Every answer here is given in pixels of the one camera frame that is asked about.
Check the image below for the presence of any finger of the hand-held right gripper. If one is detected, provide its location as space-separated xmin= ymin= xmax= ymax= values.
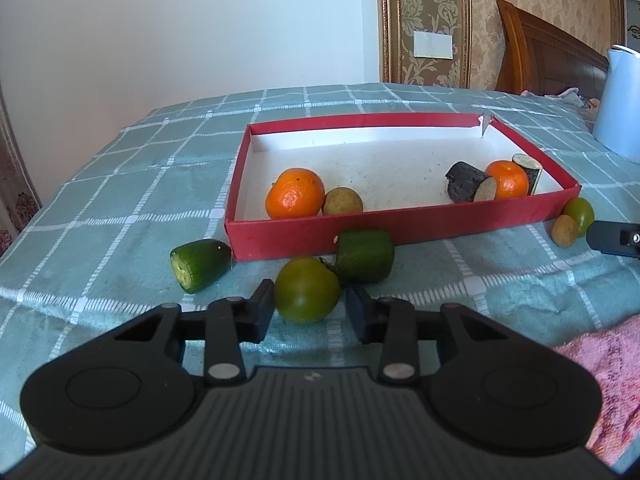
xmin=586 ymin=220 xmax=640 ymax=261

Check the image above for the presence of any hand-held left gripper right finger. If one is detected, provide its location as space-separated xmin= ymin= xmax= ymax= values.
xmin=345 ymin=285 xmax=536 ymax=386

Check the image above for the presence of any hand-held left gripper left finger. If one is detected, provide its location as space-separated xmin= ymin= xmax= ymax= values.
xmin=90 ymin=279 xmax=277 ymax=386

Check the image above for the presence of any green tomato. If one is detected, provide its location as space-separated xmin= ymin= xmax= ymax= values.
xmin=562 ymin=197 xmax=596 ymax=237
xmin=274 ymin=256 xmax=342 ymax=324

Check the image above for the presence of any red cardboard box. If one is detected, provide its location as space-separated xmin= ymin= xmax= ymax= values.
xmin=223 ymin=111 xmax=582 ymax=262

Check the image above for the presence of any dark eggplant piece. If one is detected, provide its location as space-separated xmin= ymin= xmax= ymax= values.
xmin=445 ymin=161 xmax=498 ymax=204
xmin=511 ymin=153 xmax=544 ymax=196

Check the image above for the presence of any orange mandarin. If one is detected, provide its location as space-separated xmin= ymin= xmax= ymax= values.
xmin=265 ymin=167 xmax=326 ymax=220
xmin=484 ymin=159 xmax=530 ymax=200

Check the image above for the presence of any large brown round fruit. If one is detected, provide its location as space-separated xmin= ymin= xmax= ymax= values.
xmin=322 ymin=186 xmax=364 ymax=217

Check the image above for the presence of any small brown round fruit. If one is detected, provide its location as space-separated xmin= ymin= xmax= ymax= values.
xmin=551 ymin=214 xmax=579 ymax=248

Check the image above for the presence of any cylindrical cucumber piece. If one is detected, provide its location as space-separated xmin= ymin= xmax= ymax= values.
xmin=334 ymin=229 xmax=395 ymax=283

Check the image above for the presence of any tapered cucumber end piece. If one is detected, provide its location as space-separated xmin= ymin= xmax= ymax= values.
xmin=169 ymin=239 xmax=234 ymax=294

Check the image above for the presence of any white kettle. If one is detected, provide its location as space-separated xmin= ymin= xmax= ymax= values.
xmin=592 ymin=44 xmax=640 ymax=166

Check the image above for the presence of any pink towel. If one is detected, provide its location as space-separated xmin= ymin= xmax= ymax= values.
xmin=552 ymin=312 xmax=640 ymax=467

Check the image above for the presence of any pink cloth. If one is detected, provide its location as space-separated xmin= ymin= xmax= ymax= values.
xmin=520 ymin=87 xmax=601 ymax=121

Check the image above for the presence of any green plaid bedsheet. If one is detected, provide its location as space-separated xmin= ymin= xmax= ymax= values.
xmin=0 ymin=82 xmax=640 ymax=461

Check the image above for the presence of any wooden headboard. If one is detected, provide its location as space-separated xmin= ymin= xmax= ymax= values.
xmin=495 ymin=0 xmax=611 ymax=98

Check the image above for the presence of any patterned curtain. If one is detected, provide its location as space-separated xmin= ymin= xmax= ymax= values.
xmin=0 ymin=85 xmax=43 ymax=256

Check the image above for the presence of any white wall picture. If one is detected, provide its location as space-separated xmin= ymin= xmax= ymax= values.
xmin=620 ymin=0 xmax=640 ymax=50

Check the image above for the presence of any white wall switch panel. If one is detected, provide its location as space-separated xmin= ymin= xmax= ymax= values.
xmin=413 ymin=30 xmax=454 ymax=59

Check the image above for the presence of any gold wall moulding frame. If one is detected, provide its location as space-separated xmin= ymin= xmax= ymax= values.
xmin=375 ymin=0 xmax=473 ymax=88

